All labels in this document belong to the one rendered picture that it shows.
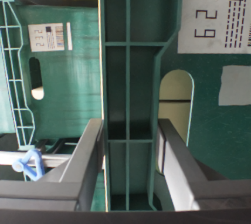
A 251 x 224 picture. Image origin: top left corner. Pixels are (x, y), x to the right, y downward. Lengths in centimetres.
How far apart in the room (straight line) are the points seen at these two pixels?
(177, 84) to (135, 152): 8
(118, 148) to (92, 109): 31
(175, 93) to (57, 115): 38
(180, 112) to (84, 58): 32
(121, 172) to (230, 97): 13
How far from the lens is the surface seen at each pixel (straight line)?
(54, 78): 48
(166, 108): 19
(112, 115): 16
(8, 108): 58
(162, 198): 22
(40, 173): 55
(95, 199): 64
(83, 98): 47
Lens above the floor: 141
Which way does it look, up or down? 2 degrees up
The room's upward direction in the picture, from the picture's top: 89 degrees counter-clockwise
